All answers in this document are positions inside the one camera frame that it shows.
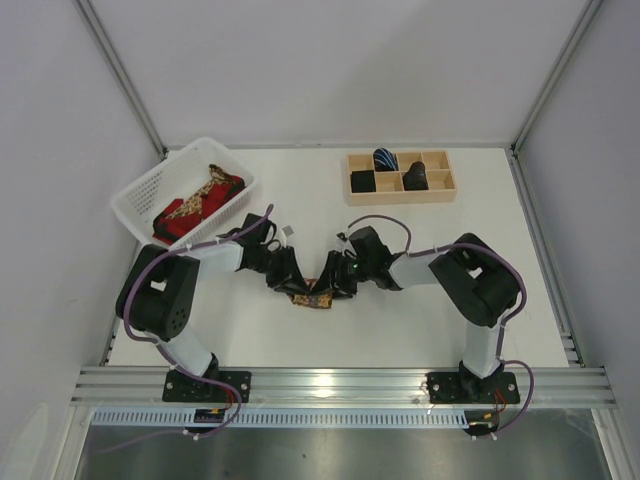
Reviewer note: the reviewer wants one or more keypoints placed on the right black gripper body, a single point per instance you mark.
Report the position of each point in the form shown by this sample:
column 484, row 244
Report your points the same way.
column 338, row 273

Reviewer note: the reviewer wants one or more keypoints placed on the aluminium mounting rail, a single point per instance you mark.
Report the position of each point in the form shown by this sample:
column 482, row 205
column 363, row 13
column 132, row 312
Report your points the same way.
column 342, row 387

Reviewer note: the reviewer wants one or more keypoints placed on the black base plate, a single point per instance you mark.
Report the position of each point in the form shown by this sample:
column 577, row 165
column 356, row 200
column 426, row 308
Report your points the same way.
column 452, row 387
column 179, row 388

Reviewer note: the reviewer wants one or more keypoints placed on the rolled black tie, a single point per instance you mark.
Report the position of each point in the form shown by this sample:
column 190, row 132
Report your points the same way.
column 362, row 181

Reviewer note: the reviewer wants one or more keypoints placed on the rolled dark brown tie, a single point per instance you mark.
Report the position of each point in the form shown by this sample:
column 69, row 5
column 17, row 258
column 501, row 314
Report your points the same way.
column 415, row 179

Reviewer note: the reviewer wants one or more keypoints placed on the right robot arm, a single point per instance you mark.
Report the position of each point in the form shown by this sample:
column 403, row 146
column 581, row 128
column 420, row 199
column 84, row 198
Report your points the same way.
column 485, row 289

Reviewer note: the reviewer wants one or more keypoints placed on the colourful patterned tie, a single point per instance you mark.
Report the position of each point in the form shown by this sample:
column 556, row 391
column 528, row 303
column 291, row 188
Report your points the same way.
column 321, row 302

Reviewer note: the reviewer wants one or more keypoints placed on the red tie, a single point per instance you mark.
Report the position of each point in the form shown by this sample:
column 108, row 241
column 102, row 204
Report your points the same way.
column 170, row 231

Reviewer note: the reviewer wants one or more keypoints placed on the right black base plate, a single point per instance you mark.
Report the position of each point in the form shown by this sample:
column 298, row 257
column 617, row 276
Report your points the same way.
column 452, row 387

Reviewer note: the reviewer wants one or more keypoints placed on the white slotted cable duct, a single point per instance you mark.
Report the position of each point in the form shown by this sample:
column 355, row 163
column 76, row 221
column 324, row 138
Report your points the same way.
column 191, row 417

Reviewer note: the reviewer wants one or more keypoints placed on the white plastic basket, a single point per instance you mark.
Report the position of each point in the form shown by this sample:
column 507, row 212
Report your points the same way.
column 179, row 176

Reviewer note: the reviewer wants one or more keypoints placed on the beige patterned tie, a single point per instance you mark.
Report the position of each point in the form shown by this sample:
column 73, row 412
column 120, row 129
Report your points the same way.
column 193, row 205

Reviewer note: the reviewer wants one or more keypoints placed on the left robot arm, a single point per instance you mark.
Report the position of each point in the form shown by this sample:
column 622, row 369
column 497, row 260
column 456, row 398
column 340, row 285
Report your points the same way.
column 156, row 300

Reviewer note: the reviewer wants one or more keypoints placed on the rolled blue striped tie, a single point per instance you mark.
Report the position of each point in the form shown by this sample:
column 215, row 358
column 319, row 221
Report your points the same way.
column 384, row 160

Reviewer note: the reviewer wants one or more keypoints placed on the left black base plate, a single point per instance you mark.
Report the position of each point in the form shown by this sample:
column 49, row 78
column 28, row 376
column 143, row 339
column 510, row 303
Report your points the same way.
column 179, row 388

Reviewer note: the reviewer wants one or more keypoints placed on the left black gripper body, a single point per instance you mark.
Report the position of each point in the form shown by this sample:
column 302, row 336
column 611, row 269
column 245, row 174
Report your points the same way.
column 283, row 270

